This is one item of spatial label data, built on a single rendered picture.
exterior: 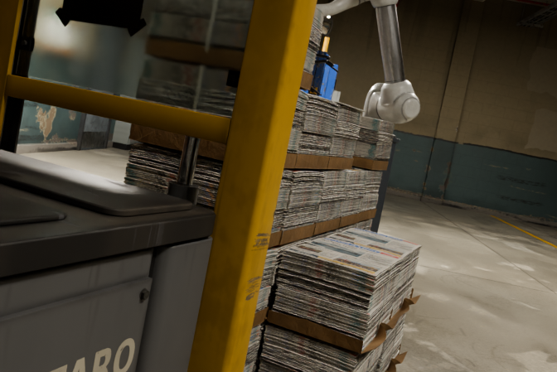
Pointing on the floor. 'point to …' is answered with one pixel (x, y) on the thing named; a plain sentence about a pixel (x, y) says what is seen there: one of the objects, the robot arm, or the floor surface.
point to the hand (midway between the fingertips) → (326, 81)
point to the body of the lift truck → (96, 272)
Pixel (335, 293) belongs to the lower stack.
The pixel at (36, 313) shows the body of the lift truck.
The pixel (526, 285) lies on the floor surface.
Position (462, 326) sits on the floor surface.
